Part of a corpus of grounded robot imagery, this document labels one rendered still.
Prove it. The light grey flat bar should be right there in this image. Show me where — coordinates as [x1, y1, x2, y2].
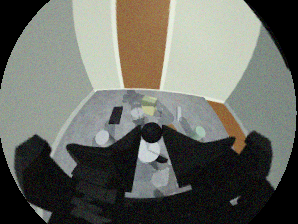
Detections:
[177, 105, 182, 121]

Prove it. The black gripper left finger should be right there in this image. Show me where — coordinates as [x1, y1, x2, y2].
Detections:
[65, 125, 141, 193]

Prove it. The grey cylinder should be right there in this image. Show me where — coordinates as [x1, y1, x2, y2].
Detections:
[96, 131, 114, 148]
[130, 108, 144, 125]

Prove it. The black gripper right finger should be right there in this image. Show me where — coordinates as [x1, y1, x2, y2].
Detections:
[161, 125, 235, 188]

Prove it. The glass french press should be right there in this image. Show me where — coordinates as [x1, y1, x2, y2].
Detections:
[138, 123, 168, 164]

